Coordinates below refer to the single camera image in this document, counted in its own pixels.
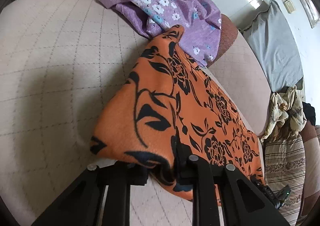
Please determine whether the black cloth item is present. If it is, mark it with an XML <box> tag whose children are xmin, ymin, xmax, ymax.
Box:
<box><xmin>302</xmin><ymin>102</ymin><xmax>316</xmax><ymax>126</ymax></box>

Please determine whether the beige floral crumpled cloth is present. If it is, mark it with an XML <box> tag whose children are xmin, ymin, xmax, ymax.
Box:
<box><xmin>260</xmin><ymin>86</ymin><xmax>306</xmax><ymax>143</ymax></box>

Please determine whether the purple floral cloth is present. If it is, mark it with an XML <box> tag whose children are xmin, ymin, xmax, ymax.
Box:
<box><xmin>99</xmin><ymin>0</ymin><xmax>222</xmax><ymax>67</ymax></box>

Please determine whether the framed wall picture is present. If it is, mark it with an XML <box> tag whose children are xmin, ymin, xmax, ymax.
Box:
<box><xmin>300</xmin><ymin>0</ymin><xmax>319</xmax><ymax>28</ymax></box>

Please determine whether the right beige wall switch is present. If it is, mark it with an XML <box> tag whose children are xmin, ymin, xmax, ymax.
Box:
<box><xmin>283</xmin><ymin>0</ymin><xmax>296</xmax><ymax>14</ymax></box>

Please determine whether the grey pillow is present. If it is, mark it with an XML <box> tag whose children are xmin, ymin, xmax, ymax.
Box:
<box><xmin>240</xmin><ymin>0</ymin><xmax>303</xmax><ymax>92</ymax></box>

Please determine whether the orange black floral blouse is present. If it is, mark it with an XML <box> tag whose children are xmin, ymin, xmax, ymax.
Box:
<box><xmin>90</xmin><ymin>25</ymin><xmax>264</xmax><ymax>200</ymax></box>

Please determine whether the striped brown pillow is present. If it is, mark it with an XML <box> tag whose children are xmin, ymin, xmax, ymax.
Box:
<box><xmin>264</xmin><ymin>135</ymin><xmax>306</xmax><ymax>225</ymax></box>

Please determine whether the pink quilted mattress cover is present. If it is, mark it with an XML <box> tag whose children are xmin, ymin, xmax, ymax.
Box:
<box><xmin>1</xmin><ymin>0</ymin><xmax>148</xmax><ymax>225</ymax></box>

